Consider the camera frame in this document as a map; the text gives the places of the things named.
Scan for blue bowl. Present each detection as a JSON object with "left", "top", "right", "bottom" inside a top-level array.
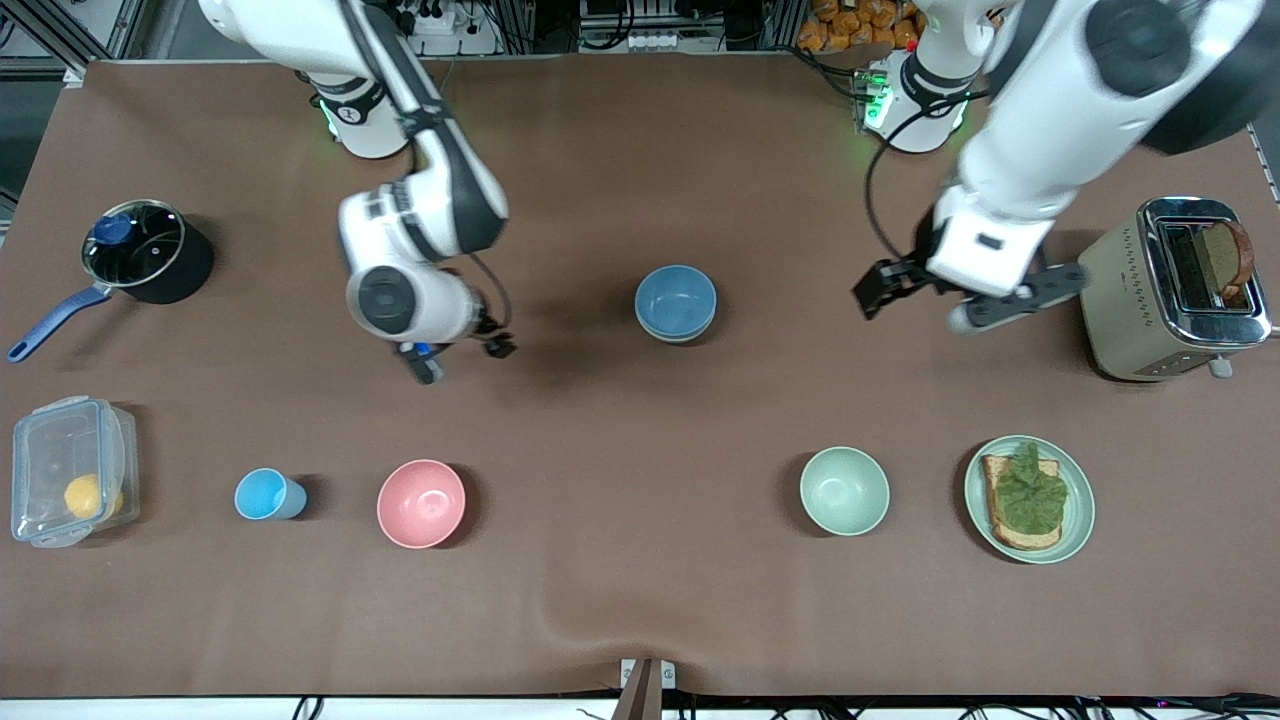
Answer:
[{"left": 635, "top": 264, "right": 718, "bottom": 339}]

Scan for pink bowl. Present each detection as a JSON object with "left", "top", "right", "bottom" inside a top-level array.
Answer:
[{"left": 377, "top": 459, "right": 467, "bottom": 550}]

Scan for pale mint bowl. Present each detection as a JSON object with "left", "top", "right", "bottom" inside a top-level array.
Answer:
[{"left": 800, "top": 446, "right": 891, "bottom": 537}]

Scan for beige chrome toaster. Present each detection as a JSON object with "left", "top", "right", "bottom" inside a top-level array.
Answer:
[{"left": 1078, "top": 197, "right": 1273, "bottom": 382}]

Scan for brown table cover mat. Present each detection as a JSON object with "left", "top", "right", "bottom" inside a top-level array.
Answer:
[{"left": 0, "top": 50, "right": 1280, "bottom": 701}]

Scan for dark toast slice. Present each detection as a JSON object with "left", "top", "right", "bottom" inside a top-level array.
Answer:
[{"left": 1200, "top": 220, "right": 1255, "bottom": 301}]

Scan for blue cup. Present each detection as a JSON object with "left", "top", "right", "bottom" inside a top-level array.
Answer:
[{"left": 234, "top": 468, "right": 308, "bottom": 522}]

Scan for green lettuce leaf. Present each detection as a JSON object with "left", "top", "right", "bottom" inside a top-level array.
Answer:
[{"left": 992, "top": 443, "right": 1069, "bottom": 535}]

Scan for orange snack packets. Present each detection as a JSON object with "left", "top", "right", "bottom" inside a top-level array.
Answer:
[{"left": 797, "top": 0, "right": 921, "bottom": 53}]

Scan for light green plate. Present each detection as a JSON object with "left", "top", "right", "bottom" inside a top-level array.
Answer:
[{"left": 964, "top": 435, "right": 1096, "bottom": 565}]

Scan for brown bread slice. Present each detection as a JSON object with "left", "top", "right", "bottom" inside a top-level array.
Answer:
[{"left": 981, "top": 454, "right": 1063, "bottom": 552}]

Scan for glass lid blue knob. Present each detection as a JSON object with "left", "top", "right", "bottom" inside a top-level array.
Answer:
[{"left": 82, "top": 200, "right": 187, "bottom": 288}]

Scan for yellow orange fruit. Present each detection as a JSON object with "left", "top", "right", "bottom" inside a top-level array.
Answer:
[{"left": 64, "top": 473, "right": 125, "bottom": 521}]

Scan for clear plastic lidded container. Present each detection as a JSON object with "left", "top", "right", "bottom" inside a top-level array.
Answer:
[{"left": 11, "top": 396, "right": 140, "bottom": 549}]

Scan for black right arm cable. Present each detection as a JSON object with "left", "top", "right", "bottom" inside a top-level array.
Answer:
[{"left": 468, "top": 252, "right": 514, "bottom": 336}]

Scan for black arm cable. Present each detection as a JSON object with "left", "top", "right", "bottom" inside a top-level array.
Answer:
[
  {"left": 864, "top": 90, "right": 991, "bottom": 263},
  {"left": 468, "top": 252, "right": 514, "bottom": 336}
]

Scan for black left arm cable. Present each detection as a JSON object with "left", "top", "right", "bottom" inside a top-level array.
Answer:
[{"left": 864, "top": 90, "right": 991, "bottom": 263}]

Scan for black pot blue handle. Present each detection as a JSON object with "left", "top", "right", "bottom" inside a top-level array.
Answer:
[{"left": 7, "top": 199, "right": 215, "bottom": 364}]

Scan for metal table edge bracket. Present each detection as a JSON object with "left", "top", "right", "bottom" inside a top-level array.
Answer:
[{"left": 620, "top": 658, "right": 677, "bottom": 691}]

